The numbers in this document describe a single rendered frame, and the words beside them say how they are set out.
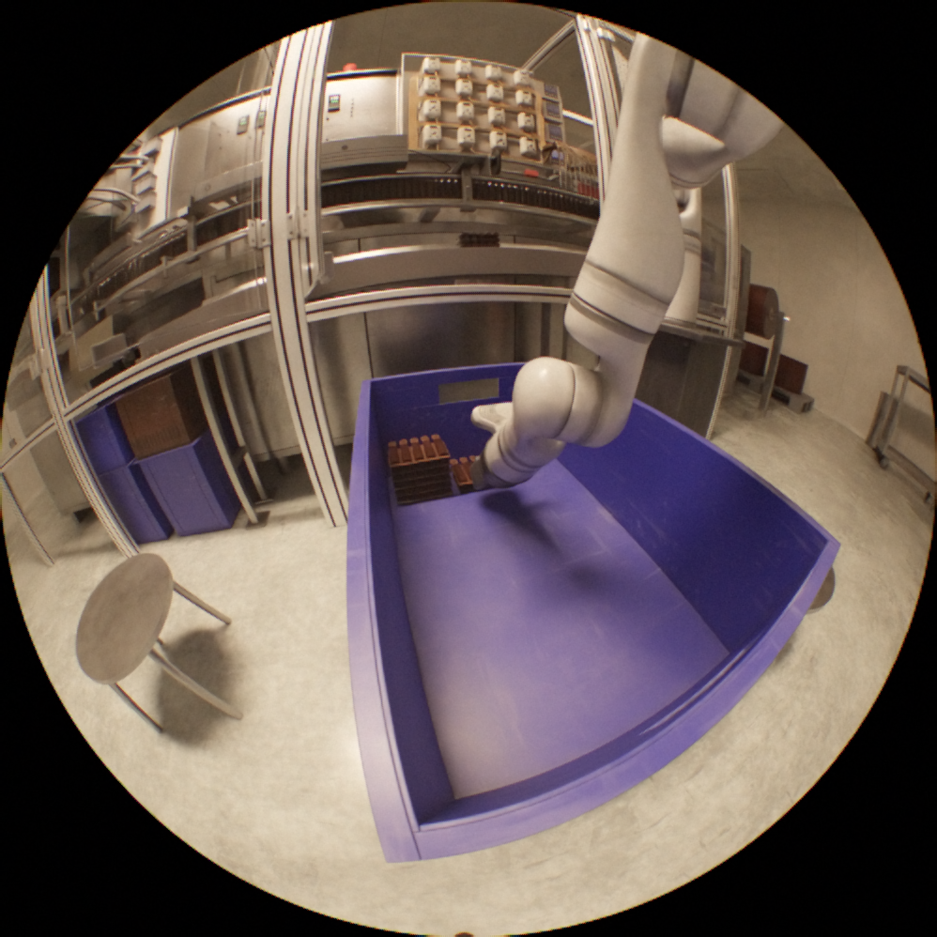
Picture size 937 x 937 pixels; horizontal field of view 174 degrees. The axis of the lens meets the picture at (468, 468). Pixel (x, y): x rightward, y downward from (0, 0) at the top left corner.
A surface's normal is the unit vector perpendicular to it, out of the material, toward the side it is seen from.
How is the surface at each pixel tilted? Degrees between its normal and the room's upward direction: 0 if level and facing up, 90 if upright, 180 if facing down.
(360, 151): 90
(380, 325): 90
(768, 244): 90
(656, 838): 0
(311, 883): 0
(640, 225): 94
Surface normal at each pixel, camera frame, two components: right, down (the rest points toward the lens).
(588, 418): 0.04, 0.55
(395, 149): 0.30, 0.50
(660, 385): -0.91, 0.25
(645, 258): -0.35, 0.60
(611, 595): -0.03, -0.85
